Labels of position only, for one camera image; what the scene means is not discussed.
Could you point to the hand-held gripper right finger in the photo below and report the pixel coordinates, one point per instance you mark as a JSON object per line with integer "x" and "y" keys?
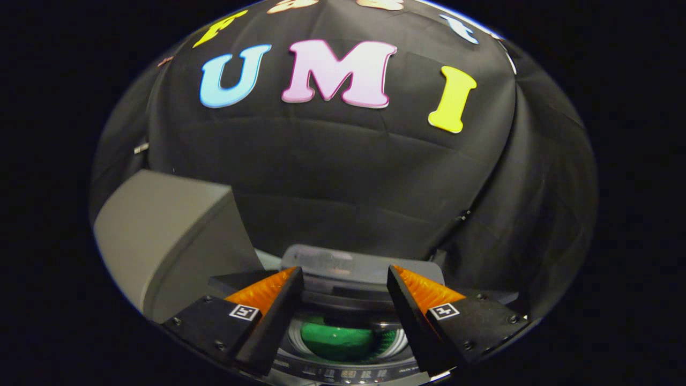
{"x": 410, "y": 321}

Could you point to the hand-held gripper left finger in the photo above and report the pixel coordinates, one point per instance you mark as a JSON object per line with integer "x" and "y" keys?
{"x": 278, "y": 321}

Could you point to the green polo shirt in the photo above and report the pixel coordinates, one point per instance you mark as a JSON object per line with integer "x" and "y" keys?
{"x": 335, "y": 340}

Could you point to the grey washing machine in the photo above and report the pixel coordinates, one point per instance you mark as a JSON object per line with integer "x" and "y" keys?
{"x": 343, "y": 371}

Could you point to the grey box cabinet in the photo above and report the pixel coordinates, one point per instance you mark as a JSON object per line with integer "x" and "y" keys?
{"x": 171, "y": 236}

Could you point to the black backdrop cloth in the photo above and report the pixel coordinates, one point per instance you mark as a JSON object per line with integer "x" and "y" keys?
{"x": 332, "y": 161}

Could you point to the silver clip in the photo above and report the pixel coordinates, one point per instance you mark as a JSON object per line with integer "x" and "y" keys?
{"x": 141, "y": 147}

